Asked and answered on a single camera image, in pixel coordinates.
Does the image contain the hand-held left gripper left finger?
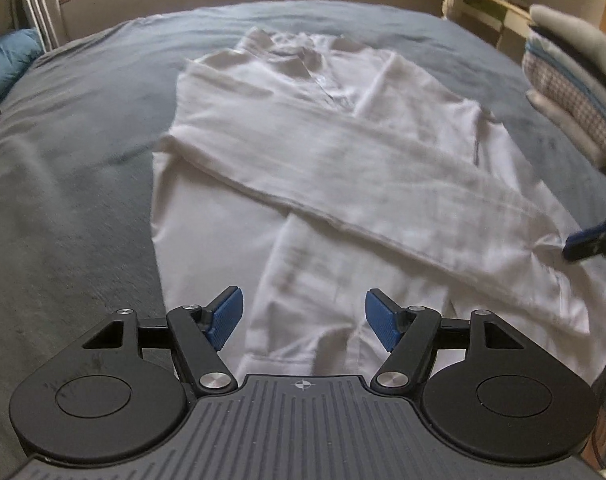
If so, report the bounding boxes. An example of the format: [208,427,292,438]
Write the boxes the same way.
[82,286,244,395]

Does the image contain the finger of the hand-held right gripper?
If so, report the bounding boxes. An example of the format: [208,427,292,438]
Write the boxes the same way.
[562,209,606,263]

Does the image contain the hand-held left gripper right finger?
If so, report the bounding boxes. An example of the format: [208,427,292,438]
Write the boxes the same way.
[365,288,526,395]

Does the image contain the white button shirt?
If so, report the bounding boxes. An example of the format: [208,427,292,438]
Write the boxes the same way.
[150,26,606,383]

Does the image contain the stack of folded clothes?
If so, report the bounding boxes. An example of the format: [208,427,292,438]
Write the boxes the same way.
[523,3,606,172]

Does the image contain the grey blanket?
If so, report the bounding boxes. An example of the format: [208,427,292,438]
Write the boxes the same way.
[0,0,606,461]

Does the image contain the white wooden shelf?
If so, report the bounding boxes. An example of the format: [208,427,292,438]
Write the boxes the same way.
[462,0,534,52]

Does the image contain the blue pillow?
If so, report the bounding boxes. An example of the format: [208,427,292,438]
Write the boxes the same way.
[0,28,45,112]

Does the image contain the grey curtain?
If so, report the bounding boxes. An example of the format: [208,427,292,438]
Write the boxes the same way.
[10,0,65,54]

